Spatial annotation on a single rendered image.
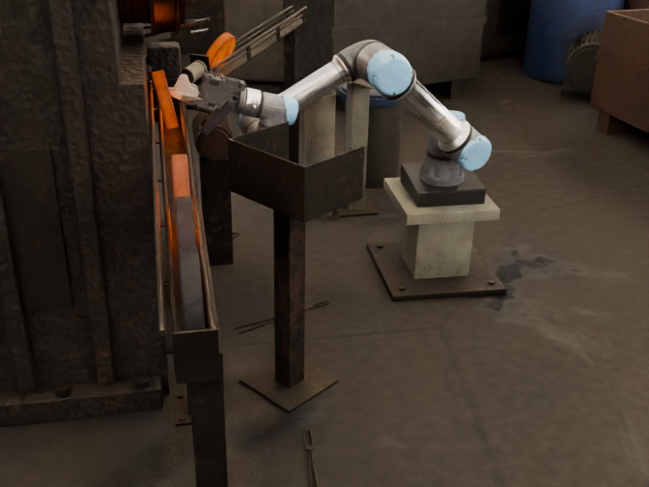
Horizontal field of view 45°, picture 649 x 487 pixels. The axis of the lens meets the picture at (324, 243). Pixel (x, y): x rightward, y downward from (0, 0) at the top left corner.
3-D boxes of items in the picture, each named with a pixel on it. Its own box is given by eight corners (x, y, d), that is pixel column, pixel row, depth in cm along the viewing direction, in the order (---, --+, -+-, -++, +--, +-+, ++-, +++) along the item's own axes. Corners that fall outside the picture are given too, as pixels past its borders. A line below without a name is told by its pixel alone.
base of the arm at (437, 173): (454, 165, 278) (457, 139, 273) (470, 184, 265) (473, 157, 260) (413, 169, 275) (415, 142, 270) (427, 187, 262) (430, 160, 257)
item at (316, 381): (302, 423, 209) (304, 167, 176) (236, 381, 225) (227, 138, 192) (353, 389, 222) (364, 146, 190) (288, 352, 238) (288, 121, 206)
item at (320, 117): (306, 219, 322) (307, 95, 298) (301, 208, 332) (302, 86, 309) (335, 217, 324) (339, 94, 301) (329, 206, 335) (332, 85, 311)
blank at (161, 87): (158, 100, 202) (171, 98, 202) (147, 60, 210) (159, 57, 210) (170, 141, 215) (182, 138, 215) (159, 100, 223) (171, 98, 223)
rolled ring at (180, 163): (190, 201, 155) (174, 202, 154) (193, 258, 169) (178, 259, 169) (185, 134, 166) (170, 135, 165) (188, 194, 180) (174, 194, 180)
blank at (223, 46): (199, 77, 278) (207, 83, 278) (206, 47, 265) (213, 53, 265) (224, 53, 287) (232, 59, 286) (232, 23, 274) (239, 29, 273)
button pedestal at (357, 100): (341, 219, 323) (346, 69, 295) (328, 196, 344) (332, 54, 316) (379, 216, 326) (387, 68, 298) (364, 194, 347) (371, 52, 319)
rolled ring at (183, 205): (190, 177, 154) (173, 177, 153) (196, 233, 140) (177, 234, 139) (194, 251, 165) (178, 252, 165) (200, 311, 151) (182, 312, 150)
